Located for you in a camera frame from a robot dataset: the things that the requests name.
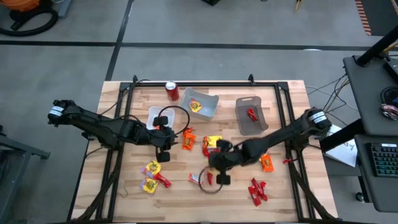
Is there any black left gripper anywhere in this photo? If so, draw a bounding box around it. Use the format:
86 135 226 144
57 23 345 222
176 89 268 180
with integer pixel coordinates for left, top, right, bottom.
148 116 180 164

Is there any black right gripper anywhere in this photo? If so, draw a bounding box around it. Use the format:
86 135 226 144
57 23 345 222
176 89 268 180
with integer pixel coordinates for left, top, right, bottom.
207 139 246 185

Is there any yellow sour candy packet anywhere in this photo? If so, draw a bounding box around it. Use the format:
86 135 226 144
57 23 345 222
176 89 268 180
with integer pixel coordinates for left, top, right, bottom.
188 98 203 113
141 160 162 177
139 177 159 195
206 135 223 149

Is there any grey translucent plastic bin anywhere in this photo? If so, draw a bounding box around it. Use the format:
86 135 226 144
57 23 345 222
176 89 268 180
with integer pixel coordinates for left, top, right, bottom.
235 95 269 137

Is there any red soda can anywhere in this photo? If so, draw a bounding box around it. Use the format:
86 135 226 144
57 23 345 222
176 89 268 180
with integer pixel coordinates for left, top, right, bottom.
165 80 180 102

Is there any light grey plastic bin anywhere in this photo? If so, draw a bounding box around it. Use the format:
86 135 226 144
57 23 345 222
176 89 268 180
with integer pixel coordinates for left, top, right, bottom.
179 86 220 122

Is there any white paper sheet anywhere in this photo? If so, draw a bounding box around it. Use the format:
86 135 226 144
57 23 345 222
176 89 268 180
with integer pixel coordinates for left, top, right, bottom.
325 123 358 168

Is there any grey metal cart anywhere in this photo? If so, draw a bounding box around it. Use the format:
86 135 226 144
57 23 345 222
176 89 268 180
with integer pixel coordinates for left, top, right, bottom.
0 124 51 224

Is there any dark grey keyboard desk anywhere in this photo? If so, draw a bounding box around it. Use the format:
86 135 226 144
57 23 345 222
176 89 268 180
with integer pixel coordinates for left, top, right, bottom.
354 133 398 214

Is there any black backlit keyboard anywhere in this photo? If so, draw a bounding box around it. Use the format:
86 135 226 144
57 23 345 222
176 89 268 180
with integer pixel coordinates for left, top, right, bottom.
369 142 398 178

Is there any multicolour wrapper pile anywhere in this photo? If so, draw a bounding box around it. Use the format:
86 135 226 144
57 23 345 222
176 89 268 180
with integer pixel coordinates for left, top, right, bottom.
379 103 398 121

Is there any black slanted pole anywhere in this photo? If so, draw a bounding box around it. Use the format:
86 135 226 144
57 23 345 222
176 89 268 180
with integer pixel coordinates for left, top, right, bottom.
356 24 398 68

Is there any black desk device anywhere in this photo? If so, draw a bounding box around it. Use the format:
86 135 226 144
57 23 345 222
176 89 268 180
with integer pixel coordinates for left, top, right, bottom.
384 57 398 82

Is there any orange shop vacuum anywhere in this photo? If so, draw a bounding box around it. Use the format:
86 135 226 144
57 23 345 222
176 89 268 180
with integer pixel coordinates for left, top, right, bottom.
7 0 43 13

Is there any black orange-edged floor mat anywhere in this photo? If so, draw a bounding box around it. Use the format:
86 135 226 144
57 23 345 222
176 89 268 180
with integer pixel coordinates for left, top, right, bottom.
354 0 398 37

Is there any black left wrist camera cable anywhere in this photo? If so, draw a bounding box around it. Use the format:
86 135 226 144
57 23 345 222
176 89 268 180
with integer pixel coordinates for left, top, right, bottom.
157 105 191 137

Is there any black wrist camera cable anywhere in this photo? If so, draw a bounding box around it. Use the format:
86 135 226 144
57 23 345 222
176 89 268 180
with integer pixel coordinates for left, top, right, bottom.
157 105 191 137
198 166 224 195

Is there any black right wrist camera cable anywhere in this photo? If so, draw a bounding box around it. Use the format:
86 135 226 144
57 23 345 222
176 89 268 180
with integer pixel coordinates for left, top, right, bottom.
198 166 224 195

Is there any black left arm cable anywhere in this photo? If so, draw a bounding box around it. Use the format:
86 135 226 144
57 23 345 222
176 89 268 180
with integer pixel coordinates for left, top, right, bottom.
99 74 153 116

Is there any black metal table frame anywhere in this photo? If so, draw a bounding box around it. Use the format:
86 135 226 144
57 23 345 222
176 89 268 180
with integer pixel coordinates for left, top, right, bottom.
67 73 340 224

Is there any black floor cable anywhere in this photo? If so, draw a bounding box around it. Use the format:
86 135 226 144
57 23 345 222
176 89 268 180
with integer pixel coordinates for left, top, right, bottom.
306 73 358 113

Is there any black vacuum hose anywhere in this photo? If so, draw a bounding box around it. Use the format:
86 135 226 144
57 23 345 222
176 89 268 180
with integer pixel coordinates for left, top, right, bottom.
0 6 60 37

